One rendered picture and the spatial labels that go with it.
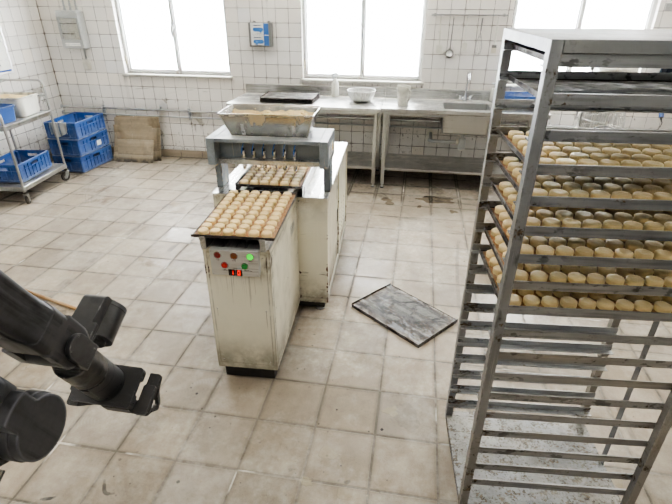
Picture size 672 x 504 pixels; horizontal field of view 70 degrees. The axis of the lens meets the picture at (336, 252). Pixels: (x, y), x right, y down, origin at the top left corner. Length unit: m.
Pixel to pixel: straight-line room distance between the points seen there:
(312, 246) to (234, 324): 0.77
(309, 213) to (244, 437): 1.32
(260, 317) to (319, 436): 0.66
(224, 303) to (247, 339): 0.25
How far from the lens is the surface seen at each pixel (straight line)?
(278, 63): 6.13
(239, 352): 2.70
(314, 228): 2.97
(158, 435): 2.66
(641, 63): 1.41
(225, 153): 3.03
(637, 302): 1.78
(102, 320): 0.79
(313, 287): 3.18
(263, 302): 2.46
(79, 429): 2.84
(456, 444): 2.35
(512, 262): 1.45
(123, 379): 0.85
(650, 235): 1.59
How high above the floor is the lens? 1.90
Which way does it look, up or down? 28 degrees down
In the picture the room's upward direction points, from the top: straight up
